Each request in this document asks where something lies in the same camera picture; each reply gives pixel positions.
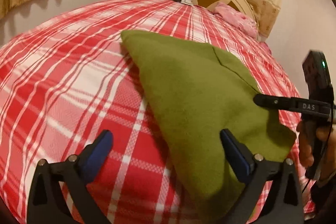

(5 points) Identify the pink cloth beside bed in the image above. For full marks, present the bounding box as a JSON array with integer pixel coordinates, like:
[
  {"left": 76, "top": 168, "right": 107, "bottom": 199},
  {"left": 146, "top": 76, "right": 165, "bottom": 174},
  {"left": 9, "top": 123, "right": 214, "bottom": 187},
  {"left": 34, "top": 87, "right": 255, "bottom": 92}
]
[{"left": 259, "top": 42, "right": 272, "bottom": 55}]

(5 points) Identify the pink floral pillow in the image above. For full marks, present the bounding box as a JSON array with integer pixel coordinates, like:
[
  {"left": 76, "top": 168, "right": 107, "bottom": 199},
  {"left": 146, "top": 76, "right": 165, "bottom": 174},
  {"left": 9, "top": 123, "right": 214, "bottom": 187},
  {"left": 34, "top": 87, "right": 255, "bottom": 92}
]
[{"left": 213, "top": 2, "right": 258, "bottom": 39}]

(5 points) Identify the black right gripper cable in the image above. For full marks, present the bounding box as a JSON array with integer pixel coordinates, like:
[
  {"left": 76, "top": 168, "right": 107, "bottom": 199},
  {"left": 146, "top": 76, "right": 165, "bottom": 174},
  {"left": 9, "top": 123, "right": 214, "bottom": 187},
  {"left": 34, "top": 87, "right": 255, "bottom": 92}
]
[{"left": 301, "top": 108, "right": 336, "bottom": 195}]

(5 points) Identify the green orange striped knit sweater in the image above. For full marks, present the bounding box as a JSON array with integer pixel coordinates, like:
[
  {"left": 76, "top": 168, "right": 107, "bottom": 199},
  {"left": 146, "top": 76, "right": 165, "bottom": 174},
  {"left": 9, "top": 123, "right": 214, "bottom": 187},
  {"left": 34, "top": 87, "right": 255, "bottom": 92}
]
[{"left": 121, "top": 30, "right": 296, "bottom": 223}]

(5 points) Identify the red white plaid bedsheet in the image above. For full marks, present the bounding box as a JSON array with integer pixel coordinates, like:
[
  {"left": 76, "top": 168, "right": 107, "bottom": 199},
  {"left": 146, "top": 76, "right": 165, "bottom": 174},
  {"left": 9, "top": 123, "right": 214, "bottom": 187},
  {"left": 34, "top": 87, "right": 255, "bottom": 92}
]
[{"left": 1, "top": 0, "right": 298, "bottom": 223}]

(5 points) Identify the person's right hand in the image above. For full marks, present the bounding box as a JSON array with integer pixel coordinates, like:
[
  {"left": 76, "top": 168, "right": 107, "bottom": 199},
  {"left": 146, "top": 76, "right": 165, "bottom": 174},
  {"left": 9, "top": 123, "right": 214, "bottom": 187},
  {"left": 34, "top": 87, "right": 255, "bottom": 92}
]
[{"left": 296, "top": 121, "right": 335, "bottom": 180}]

